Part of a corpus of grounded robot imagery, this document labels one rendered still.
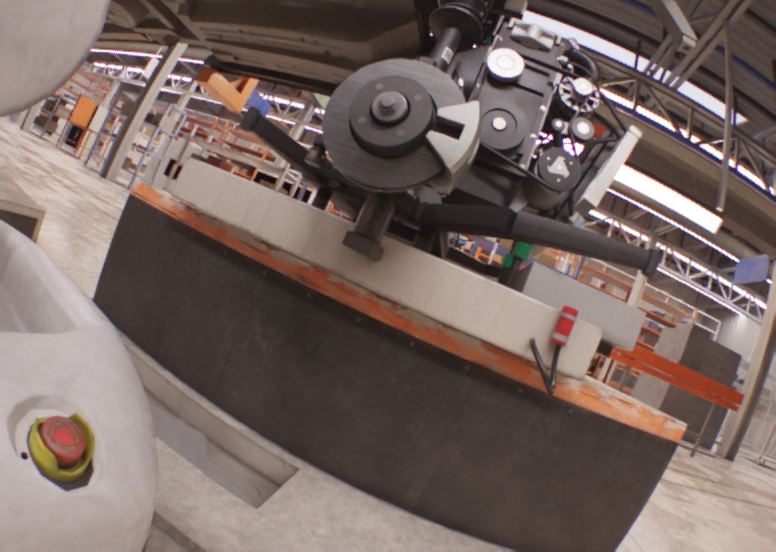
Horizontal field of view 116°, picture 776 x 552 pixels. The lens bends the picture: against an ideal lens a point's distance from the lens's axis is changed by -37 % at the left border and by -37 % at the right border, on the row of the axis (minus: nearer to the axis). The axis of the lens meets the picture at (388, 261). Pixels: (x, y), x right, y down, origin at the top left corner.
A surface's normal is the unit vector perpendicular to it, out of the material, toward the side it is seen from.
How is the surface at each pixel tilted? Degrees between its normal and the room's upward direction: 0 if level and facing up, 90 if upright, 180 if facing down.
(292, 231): 90
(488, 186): 90
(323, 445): 90
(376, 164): 90
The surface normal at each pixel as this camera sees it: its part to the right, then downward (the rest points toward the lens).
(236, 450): -0.17, -0.12
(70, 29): 0.92, 0.35
